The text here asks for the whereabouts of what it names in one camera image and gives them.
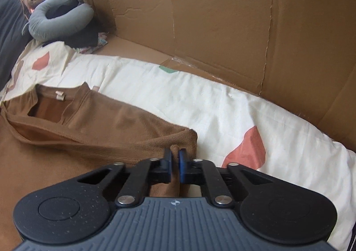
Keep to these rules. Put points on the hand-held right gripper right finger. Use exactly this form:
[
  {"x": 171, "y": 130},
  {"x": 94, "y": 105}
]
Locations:
[{"x": 182, "y": 166}]

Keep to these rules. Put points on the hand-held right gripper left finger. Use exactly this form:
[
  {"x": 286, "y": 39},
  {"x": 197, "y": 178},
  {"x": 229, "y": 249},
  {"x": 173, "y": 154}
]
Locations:
[{"x": 167, "y": 166}]

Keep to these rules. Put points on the brown printed t-shirt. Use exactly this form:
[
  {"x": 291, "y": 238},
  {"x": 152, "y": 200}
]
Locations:
[{"x": 69, "y": 151}]

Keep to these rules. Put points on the cream printed blanket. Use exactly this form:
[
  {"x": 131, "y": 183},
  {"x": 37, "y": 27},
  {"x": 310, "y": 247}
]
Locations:
[{"x": 194, "y": 95}]

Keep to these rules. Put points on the pastel patterned cloth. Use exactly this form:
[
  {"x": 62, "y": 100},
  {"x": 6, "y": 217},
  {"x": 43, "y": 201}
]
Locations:
[{"x": 101, "y": 41}]

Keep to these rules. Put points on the brown cardboard box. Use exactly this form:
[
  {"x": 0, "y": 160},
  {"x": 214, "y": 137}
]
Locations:
[{"x": 222, "y": 23}]

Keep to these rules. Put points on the grey neck pillow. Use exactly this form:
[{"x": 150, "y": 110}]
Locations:
[{"x": 41, "y": 27}]

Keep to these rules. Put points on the dark grey pillow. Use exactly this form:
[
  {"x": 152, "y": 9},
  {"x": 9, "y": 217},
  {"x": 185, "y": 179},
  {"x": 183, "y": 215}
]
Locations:
[{"x": 9, "y": 31}]

